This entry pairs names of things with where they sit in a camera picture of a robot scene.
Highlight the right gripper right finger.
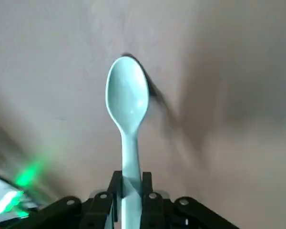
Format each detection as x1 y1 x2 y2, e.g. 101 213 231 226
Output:
139 171 240 229

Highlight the small pale green spoon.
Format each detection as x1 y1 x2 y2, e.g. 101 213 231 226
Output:
105 56 150 229

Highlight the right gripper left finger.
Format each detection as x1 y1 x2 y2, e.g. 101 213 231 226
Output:
32 170 123 229

